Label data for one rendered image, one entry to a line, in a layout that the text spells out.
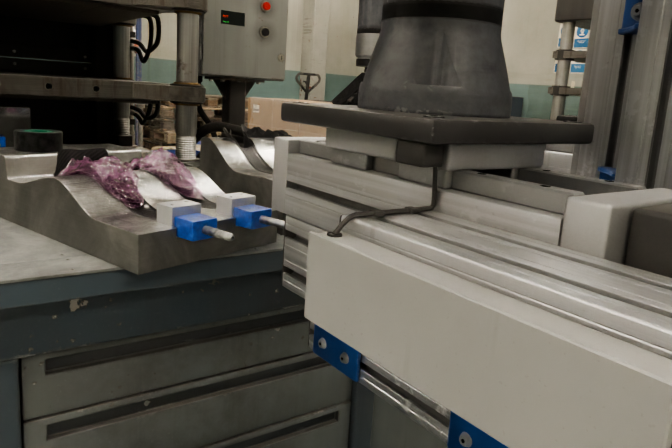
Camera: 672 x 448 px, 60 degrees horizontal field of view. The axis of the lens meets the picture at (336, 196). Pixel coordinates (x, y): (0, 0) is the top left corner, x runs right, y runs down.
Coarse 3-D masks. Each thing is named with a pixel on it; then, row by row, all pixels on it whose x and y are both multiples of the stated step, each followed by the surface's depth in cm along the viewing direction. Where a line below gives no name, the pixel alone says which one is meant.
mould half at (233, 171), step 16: (208, 144) 125; (224, 144) 123; (256, 144) 127; (272, 144) 129; (208, 160) 125; (224, 160) 118; (240, 160) 120; (272, 160) 124; (208, 176) 125; (224, 176) 119; (240, 176) 112; (256, 176) 107; (272, 176) 106; (224, 192) 119; (256, 192) 107
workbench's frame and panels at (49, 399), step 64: (256, 256) 90; (0, 320) 75; (64, 320) 80; (128, 320) 85; (192, 320) 91; (256, 320) 101; (0, 384) 77; (64, 384) 83; (128, 384) 89; (192, 384) 95; (256, 384) 102; (320, 384) 111
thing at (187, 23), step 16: (192, 16) 158; (128, 32) 215; (192, 32) 159; (128, 48) 216; (192, 48) 160; (128, 64) 217; (176, 64) 162; (192, 64) 161; (176, 80) 163; (192, 80) 162; (128, 112) 220; (176, 112) 164; (192, 112) 164; (128, 128) 221; (176, 128) 164; (192, 128) 164; (128, 144) 220; (176, 144) 166; (192, 144) 165; (192, 160) 164
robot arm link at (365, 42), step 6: (360, 36) 102; (366, 36) 101; (372, 36) 100; (378, 36) 100; (360, 42) 102; (366, 42) 101; (372, 42) 101; (360, 48) 102; (366, 48) 101; (372, 48) 101; (360, 54) 102; (366, 54) 101
